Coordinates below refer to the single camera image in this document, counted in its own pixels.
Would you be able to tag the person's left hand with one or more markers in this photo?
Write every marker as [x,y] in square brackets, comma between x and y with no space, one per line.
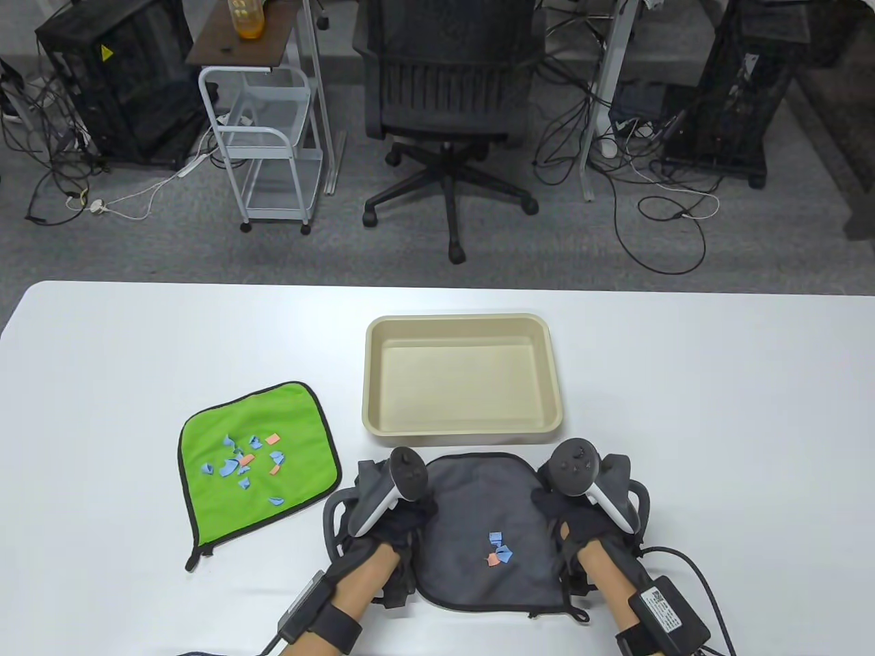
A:
[403,519]

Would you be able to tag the white power strip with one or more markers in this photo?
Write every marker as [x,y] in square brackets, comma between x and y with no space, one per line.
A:
[195,166]

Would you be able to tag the pile of balloon pieces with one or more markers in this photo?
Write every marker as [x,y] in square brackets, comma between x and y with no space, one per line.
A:
[225,470]

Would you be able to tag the brown top side table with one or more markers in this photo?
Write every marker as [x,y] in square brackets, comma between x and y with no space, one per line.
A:
[266,41]

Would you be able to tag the black office chair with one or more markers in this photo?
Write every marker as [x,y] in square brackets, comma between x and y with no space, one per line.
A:
[444,89]

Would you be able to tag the person's right forearm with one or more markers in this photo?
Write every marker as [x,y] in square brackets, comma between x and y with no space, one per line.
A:
[608,581]

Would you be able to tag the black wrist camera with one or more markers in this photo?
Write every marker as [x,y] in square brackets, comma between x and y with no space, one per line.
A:
[573,581]
[400,581]

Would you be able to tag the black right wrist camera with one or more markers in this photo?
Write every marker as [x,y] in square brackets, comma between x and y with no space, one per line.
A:
[573,581]

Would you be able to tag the grey and blue hand towel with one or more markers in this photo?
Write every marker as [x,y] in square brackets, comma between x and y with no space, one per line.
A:
[478,499]

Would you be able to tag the beige plastic tray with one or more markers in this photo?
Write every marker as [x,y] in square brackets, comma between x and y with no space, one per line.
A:
[410,383]

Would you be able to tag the person's left forearm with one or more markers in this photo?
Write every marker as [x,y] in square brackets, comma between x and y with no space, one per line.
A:
[362,581]

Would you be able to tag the green hand towel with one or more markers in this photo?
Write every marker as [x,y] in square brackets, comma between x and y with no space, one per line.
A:
[287,417]

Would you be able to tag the orange drink bottle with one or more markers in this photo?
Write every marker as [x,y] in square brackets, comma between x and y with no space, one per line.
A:
[247,17]

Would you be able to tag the person's right hand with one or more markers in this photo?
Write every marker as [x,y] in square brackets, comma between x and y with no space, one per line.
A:
[571,526]

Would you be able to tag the dark grey box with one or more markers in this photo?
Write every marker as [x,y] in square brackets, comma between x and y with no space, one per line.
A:
[639,101]

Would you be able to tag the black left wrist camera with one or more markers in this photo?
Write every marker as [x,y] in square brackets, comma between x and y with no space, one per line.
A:
[400,581]

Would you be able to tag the grey hand controller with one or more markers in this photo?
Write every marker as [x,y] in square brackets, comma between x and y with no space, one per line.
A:
[574,468]
[407,475]

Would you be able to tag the black computer tower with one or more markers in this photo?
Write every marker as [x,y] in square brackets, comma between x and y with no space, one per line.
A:
[738,82]
[130,82]

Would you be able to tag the black labelled right wrist box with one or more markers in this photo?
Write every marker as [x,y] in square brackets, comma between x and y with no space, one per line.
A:
[666,608]

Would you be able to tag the white rolling cart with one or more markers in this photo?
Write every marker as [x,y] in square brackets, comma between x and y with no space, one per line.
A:
[266,147]

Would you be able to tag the grey left wrist box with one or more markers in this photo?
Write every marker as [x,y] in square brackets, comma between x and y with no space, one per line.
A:
[301,608]

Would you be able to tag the white desk leg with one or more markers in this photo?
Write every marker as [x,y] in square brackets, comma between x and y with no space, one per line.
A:
[601,89]

